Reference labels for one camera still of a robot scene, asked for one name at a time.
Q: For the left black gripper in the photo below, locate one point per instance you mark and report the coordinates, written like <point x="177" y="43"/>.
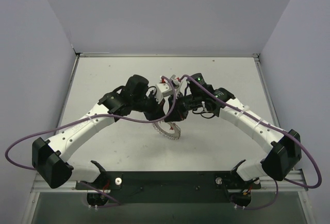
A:
<point x="153" y="112"/>

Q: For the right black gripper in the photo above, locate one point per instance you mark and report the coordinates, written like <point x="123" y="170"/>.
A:
<point x="178" y="109"/>

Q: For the metal disc keyring holder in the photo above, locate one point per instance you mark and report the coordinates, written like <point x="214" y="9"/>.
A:
<point x="169" y="130"/>

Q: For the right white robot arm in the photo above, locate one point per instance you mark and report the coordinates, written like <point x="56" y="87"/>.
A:
<point x="282" y="148"/>

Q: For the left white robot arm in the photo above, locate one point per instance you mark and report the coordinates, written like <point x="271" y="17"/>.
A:
<point x="50" y="158"/>

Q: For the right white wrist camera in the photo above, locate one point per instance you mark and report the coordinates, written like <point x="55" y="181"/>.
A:
<point x="177" y="83"/>

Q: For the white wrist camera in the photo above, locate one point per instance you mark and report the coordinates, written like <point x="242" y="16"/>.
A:
<point x="177" y="83"/>
<point x="163" y="89"/>

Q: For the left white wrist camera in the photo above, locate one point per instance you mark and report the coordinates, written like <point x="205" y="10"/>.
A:
<point x="163" y="89"/>

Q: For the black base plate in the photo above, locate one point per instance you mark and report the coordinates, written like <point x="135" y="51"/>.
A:
<point x="167" y="187"/>

